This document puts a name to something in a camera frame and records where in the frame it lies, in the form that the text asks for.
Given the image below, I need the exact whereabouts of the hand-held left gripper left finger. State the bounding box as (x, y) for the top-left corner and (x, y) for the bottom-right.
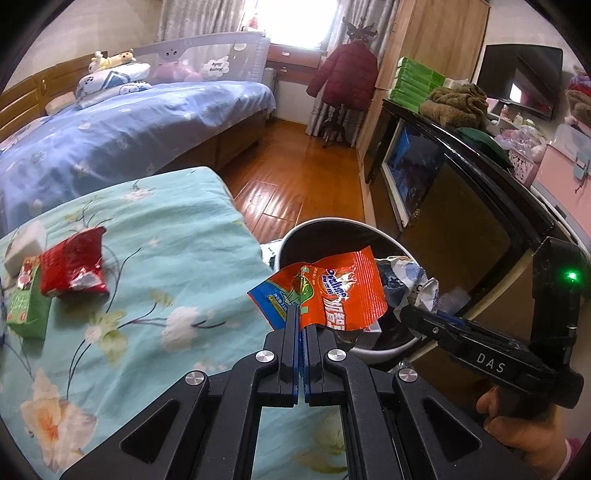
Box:
(60, 305), (301, 480)

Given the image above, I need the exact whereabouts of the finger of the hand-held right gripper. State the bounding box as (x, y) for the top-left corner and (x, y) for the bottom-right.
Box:
(436, 311), (513, 344)
(399, 305), (467, 352)

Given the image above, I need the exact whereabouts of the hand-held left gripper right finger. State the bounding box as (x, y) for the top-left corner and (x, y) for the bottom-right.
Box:
(300, 325), (539, 480)

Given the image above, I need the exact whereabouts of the blue white plastic wrapper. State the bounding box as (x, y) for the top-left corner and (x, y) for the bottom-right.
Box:
(376, 256), (441, 319)

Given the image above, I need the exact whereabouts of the orange blue snack wrapper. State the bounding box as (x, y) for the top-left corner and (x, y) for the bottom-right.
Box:
(248, 246), (387, 333)

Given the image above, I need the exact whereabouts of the white round bin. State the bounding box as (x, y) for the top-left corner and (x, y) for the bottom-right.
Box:
(276, 218), (428, 370)

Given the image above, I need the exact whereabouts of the person's right hand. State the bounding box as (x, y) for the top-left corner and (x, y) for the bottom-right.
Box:
(475, 388), (568, 469)

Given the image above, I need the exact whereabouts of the black glossy cabinet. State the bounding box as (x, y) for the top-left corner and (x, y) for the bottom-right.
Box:
(365, 99), (583, 370)

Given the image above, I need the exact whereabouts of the lilac perforated basket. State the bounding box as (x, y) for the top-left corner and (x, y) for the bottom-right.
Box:
(508, 148), (543, 185)

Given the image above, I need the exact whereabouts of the pink storage box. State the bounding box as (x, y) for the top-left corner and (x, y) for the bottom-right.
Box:
(531, 124), (591, 222)

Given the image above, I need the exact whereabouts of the dark green cloth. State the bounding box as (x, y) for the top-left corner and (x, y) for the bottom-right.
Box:
(457, 127), (509, 162)

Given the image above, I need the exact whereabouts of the white desk organizer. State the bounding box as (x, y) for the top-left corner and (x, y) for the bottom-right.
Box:
(487, 99), (532, 134)

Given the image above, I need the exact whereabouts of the brown fluffy towel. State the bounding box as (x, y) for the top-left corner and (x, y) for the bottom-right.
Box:
(419, 83), (490, 132)

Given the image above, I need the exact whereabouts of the dark wooden coat rack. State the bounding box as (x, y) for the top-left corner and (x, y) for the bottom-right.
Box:
(322, 16), (377, 148)

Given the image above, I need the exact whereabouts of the wooden bed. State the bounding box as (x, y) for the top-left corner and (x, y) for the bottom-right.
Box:
(0, 62), (276, 232)

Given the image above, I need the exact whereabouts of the stack of green boxes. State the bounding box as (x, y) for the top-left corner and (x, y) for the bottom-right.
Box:
(390, 56), (446, 112)

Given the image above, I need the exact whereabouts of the red snack packet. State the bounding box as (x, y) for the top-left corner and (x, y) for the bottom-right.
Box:
(39, 226), (109, 298)

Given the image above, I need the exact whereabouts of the black flat television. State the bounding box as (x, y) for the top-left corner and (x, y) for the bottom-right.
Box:
(475, 44), (564, 121)

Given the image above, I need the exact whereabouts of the red padded jacket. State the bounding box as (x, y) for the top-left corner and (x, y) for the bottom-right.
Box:
(306, 39), (379, 112)

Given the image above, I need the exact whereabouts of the red green drink carton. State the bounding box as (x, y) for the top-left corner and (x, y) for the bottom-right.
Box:
(7, 256), (51, 340)

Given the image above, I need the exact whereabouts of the tall wooden cabinet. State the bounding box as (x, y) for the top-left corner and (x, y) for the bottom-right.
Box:
(355, 0), (490, 153)

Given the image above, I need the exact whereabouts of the blue floral bedspread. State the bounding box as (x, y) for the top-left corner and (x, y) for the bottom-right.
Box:
(0, 80), (276, 232)

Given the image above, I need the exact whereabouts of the wooden window desk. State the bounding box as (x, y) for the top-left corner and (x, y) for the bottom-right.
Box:
(265, 44), (324, 88)

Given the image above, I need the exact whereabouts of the pink plush toy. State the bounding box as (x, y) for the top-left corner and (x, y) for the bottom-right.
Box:
(152, 62), (204, 84)

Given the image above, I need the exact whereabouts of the grey patterned curtain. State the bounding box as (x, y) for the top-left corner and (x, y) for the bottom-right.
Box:
(157, 0), (245, 42)
(307, 0), (400, 137)

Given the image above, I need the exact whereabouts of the bright window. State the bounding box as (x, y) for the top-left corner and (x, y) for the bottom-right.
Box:
(245, 0), (333, 49)

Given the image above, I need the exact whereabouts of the folded white blue blanket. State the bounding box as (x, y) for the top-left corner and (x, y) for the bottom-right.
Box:
(75, 62), (153, 109)

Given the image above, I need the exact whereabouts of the beige pillow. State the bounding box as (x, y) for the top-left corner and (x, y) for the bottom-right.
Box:
(45, 91), (77, 115)

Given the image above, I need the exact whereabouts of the yellow white plush toy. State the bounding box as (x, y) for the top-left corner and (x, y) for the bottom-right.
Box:
(89, 50), (137, 72)

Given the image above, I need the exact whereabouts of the blue print pillow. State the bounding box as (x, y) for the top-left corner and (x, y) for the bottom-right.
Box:
(0, 115), (49, 153)

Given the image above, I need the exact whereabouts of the grey bed guard rail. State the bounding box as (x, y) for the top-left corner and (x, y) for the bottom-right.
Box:
(134, 31), (271, 84)

